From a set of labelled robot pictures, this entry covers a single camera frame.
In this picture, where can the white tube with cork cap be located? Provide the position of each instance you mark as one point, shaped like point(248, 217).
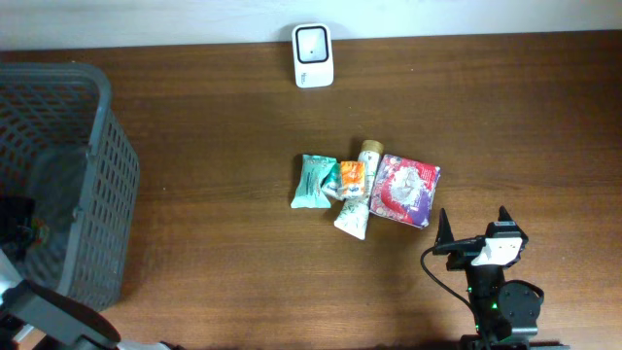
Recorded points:
point(353, 218)

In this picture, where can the teal wipes packet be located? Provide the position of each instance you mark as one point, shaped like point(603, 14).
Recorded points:
point(314, 171)

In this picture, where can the small teal gum pack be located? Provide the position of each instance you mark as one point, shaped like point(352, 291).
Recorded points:
point(332, 184)

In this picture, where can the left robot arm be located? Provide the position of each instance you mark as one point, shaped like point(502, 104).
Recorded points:
point(65, 323)

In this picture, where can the green bottle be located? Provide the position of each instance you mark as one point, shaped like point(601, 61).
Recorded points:
point(40, 232)

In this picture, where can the white barcode scanner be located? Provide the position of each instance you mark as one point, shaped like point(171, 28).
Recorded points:
point(313, 56)

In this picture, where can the orange snack packet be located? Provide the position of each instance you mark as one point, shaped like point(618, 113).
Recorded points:
point(352, 175)

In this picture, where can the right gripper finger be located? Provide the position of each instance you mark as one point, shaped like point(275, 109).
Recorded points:
point(444, 233)
point(504, 216)

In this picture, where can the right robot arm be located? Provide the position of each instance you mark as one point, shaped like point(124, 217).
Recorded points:
point(505, 312)

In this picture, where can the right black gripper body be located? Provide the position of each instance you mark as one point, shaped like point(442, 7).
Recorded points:
point(463, 254)

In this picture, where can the grey plastic mesh basket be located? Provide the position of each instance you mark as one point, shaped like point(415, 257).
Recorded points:
point(63, 148)

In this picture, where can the red purple tissue pack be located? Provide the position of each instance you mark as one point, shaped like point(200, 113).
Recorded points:
point(403, 190)

